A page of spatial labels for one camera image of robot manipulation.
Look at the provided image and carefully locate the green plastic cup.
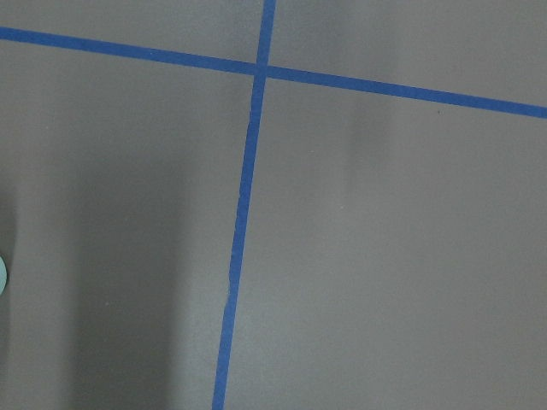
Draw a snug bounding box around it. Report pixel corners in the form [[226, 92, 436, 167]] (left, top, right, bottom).
[[0, 257, 8, 294]]

